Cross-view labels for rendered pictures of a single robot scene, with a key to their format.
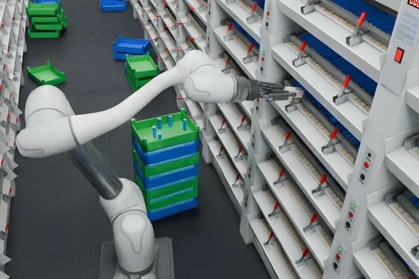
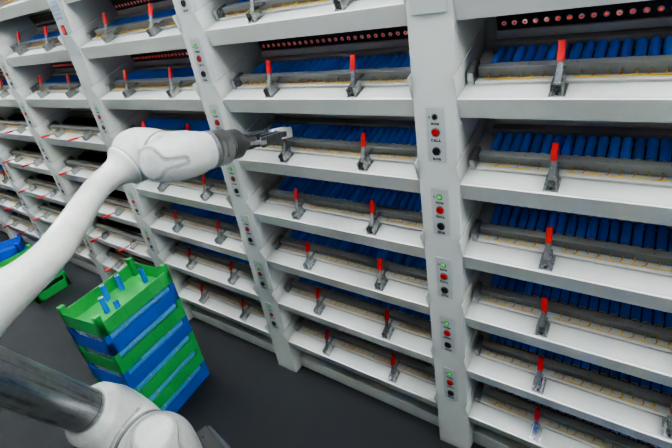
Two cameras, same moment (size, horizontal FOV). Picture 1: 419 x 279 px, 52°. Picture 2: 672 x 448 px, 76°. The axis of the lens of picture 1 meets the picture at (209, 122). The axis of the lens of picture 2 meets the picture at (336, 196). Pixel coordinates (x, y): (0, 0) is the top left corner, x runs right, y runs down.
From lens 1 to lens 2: 0.57 m
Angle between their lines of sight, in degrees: 29
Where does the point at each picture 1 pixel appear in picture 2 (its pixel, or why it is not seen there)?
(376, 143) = (438, 95)
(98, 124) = (16, 281)
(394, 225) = (502, 180)
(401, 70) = not seen: outside the picture
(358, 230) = (458, 221)
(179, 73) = (121, 161)
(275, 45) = (226, 94)
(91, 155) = (21, 368)
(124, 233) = not seen: outside the picture
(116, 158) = not seen: hidden behind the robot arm
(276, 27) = (218, 70)
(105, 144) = not seen: hidden behind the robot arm
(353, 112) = (380, 92)
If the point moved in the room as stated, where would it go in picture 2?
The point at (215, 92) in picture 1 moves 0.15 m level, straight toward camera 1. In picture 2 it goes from (195, 153) to (221, 168)
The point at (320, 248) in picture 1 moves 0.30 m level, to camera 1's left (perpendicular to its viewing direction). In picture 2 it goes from (407, 291) to (321, 349)
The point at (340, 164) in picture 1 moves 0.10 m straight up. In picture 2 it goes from (390, 168) to (386, 129)
